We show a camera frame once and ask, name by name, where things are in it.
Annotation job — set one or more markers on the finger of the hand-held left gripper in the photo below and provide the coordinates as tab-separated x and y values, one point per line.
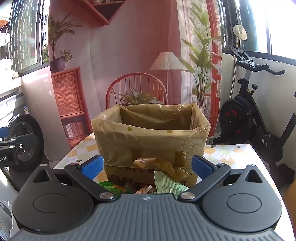
23	142

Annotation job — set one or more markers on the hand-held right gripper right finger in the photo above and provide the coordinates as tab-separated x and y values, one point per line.
201	165

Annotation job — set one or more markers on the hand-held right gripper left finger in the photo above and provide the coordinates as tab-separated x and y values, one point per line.
92	166

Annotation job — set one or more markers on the cardboard box with plastic liner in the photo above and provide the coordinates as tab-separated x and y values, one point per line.
148	141

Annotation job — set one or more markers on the dark green snack packet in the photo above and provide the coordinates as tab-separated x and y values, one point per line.
111	188

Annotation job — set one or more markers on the floral checkered tablecloth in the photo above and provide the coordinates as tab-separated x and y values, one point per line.
231	155

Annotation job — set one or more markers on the light green snack packet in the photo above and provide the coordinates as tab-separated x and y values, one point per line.
167	185

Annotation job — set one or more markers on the washing machine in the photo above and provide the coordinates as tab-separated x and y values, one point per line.
13	104

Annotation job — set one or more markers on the clear wrapped snack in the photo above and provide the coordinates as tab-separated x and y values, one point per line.
144	190

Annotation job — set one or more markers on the black exercise bike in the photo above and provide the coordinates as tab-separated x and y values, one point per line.
233	115

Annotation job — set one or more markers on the white plastic object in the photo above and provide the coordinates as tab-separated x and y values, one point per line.
5	220

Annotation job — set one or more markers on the hanging white laundry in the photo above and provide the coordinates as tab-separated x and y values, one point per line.
5	34

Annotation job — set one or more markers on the printed room backdrop cloth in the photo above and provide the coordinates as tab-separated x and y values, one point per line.
129	46

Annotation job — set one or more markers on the cream cloth on pole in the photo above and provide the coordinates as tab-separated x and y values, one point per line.
239	32

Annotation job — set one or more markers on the window with black frame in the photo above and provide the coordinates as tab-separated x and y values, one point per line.
266	25
25	34

